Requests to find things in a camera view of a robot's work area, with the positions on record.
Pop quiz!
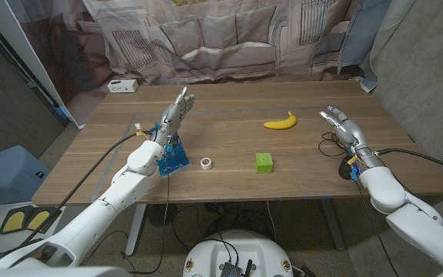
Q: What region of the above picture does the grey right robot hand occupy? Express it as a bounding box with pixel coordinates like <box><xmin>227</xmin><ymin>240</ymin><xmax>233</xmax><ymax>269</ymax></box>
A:
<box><xmin>318</xmin><ymin>105</ymin><xmax>385</xmax><ymax>173</ymax></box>

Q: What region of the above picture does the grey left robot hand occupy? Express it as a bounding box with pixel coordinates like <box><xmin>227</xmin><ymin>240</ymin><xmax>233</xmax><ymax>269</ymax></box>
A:
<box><xmin>152</xmin><ymin>85</ymin><xmax>196</xmax><ymax>148</ymax></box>

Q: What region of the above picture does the black computer mouse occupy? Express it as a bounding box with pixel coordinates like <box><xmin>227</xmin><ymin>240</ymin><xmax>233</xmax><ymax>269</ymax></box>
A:
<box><xmin>338</xmin><ymin>155</ymin><xmax>361</xmax><ymax>181</ymax></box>

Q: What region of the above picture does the yellow toy banana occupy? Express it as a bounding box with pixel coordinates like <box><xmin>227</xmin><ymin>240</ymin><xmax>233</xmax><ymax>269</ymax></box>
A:
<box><xmin>263</xmin><ymin>111</ymin><xmax>298</xmax><ymax>131</ymax></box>

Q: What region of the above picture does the green cube block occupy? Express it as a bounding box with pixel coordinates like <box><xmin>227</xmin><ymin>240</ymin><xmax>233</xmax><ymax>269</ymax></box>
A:
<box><xmin>255</xmin><ymin>152</ymin><xmax>275</xmax><ymax>175</ymax></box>

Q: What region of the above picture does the blue snack bag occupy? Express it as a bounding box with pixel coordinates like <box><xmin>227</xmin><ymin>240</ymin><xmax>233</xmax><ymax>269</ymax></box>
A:
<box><xmin>154</xmin><ymin>122</ymin><xmax>192</xmax><ymax>178</ymax></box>

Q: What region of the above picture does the white power strip box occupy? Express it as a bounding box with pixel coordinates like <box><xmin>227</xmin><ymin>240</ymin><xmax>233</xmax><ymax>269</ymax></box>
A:
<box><xmin>107</xmin><ymin>78</ymin><xmax>139</xmax><ymax>94</ymax></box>

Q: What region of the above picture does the white metal table leg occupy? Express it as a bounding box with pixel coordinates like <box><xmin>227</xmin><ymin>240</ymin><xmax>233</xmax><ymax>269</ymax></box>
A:
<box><xmin>319</xmin><ymin>199</ymin><xmax>346</xmax><ymax>252</ymax></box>
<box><xmin>124</xmin><ymin>203</ymin><xmax>148</xmax><ymax>257</ymax></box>

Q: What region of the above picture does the black floor fan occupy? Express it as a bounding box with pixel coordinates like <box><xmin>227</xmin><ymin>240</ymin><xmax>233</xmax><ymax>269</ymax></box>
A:
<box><xmin>147</xmin><ymin>202</ymin><xmax>178</xmax><ymax>227</ymax></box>

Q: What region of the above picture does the printed sofa backdrop cloth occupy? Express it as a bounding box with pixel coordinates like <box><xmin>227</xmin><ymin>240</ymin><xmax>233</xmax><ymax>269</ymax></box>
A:
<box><xmin>5</xmin><ymin>0</ymin><xmax>417</xmax><ymax>130</ymax></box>

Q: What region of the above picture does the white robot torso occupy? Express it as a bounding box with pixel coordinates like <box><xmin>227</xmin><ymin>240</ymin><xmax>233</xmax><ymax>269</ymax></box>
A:
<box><xmin>182</xmin><ymin>229</ymin><xmax>295</xmax><ymax>277</ymax></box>

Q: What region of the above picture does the yellow black foot pedal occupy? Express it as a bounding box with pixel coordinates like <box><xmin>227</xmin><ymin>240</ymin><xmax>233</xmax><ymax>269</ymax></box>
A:
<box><xmin>25</xmin><ymin>207</ymin><xmax>63</xmax><ymax>235</ymax></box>
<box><xmin>0</xmin><ymin>209</ymin><xmax>27</xmax><ymax>235</ymax></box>

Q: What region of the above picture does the blue plastic bin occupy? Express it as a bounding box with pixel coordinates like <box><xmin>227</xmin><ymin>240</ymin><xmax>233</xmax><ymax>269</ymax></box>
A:
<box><xmin>0</xmin><ymin>145</ymin><xmax>52</xmax><ymax>211</ymax></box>

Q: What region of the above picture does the thin black mouse cable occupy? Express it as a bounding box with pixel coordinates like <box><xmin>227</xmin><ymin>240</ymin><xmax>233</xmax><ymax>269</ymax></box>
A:
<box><xmin>317</xmin><ymin>132</ymin><xmax>355</xmax><ymax>159</ymax></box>

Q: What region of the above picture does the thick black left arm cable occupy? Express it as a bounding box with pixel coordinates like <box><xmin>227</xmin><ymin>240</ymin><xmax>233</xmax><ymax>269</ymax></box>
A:
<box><xmin>12</xmin><ymin>129</ymin><xmax>155</xmax><ymax>253</ymax></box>

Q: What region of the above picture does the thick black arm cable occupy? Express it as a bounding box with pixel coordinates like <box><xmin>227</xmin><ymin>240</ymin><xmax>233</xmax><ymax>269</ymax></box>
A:
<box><xmin>373</xmin><ymin>148</ymin><xmax>443</xmax><ymax>180</ymax></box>
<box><xmin>12</xmin><ymin>129</ymin><xmax>155</xmax><ymax>253</ymax></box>

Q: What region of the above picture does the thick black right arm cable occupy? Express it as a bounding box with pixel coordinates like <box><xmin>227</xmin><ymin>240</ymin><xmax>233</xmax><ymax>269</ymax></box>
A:
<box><xmin>373</xmin><ymin>148</ymin><xmax>443</xmax><ymax>180</ymax></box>

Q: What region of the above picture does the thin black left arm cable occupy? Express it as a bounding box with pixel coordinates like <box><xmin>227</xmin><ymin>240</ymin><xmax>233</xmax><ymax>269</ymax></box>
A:
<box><xmin>128</xmin><ymin>145</ymin><xmax>171</xmax><ymax>276</ymax></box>

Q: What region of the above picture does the black floor cable tangle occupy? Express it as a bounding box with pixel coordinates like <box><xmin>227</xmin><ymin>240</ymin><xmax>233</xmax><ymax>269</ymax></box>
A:
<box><xmin>204</xmin><ymin>202</ymin><xmax>268</xmax><ymax>235</ymax></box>

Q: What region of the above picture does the white floor cable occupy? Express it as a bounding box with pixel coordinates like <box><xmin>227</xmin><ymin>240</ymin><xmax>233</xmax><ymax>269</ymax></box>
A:
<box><xmin>266</xmin><ymin>200</ymin><xmax>279</xmax><ymax>234</ymax></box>

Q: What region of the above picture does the white backdrop frame panel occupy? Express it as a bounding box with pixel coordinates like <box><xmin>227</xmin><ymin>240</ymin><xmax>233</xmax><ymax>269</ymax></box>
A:
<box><xmin>0</xmin><ymin>0</ymin><xmax>86</xmax><ymax>129</ymax></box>

